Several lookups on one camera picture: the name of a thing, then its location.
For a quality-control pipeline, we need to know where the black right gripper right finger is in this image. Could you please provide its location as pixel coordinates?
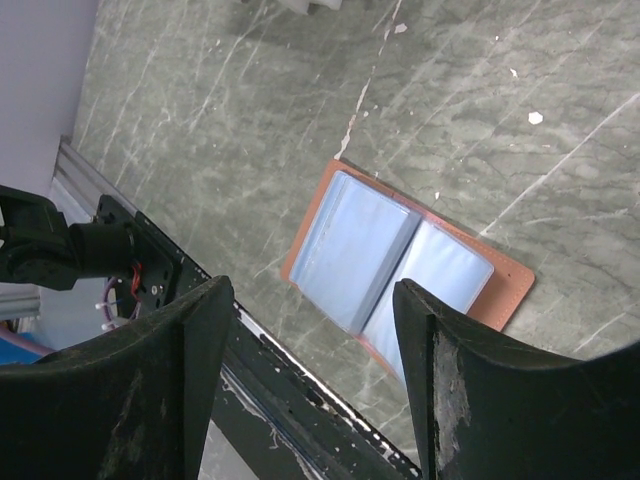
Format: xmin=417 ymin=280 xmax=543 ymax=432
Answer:
xmin=393 ymin=279 xmax=639 ymax=479

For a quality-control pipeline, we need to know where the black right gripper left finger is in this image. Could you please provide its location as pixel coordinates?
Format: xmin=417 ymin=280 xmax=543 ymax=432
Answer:
xmin=1 ymin=276 xmax=234 ymax=479

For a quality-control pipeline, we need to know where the pink leather card holder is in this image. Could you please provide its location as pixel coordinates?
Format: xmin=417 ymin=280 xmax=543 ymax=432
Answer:
xmin=281 ymin=160 xmax=535 ymax=381

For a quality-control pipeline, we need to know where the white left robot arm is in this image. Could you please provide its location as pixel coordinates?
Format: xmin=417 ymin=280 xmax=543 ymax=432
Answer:
xmin=1 ymin=186 xmax=140 ymax=291

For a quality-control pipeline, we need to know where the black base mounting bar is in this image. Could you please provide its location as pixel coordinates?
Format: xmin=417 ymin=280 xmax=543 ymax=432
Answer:
xmin=96 ymin=195 xmax=421 ymax=479

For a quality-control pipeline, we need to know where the aluminium front rail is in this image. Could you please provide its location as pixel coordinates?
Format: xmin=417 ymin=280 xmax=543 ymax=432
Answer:
xmin=1 ymin=142 xmax=142 ymax=321

